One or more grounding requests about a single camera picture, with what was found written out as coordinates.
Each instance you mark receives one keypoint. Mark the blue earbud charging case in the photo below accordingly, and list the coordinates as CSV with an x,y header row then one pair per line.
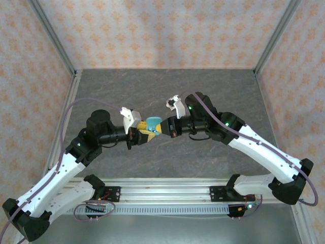
x,y
153,121

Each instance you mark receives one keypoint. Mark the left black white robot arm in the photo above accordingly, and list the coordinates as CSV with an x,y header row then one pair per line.
x,y
50,183

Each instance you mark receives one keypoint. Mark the aluminium cross beam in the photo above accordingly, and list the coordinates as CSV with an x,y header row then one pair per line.
x,y
165,193

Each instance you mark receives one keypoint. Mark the red orange base wiring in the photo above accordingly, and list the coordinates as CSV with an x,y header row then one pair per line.
x,y
105,196

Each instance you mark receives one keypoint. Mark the grey metal panel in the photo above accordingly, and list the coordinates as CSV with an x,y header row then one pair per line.
x,y
162,231

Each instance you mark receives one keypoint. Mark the small lit circuit board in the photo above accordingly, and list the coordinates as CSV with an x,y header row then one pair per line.
x,y
250,205

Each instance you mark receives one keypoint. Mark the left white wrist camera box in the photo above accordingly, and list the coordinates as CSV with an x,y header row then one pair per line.
x,y
132,117

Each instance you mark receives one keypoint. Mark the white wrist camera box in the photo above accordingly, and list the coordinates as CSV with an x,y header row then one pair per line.
x,y
179,108
132,117

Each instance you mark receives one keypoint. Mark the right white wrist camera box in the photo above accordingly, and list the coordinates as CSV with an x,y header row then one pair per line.
x,y
179,108

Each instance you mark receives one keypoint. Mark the aluminium side rail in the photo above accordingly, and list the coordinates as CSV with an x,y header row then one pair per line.
x,y
72,94

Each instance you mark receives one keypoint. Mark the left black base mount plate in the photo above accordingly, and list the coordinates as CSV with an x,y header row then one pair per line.
x,y
114,194

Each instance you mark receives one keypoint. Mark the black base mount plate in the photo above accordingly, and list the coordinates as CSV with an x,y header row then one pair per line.
x,y
215,193
114,194

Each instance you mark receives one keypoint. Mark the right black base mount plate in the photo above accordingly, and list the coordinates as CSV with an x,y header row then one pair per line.
x,y
215,193

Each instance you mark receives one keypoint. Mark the left aluminium frame post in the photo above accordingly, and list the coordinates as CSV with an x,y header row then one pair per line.
x,y
50,35

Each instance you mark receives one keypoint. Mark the aluminium frame post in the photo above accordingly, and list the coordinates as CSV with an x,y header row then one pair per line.
x,y
276,38
50,35

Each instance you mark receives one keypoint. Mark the right aluminium frame post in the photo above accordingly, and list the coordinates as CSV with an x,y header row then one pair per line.
x,y
276,38

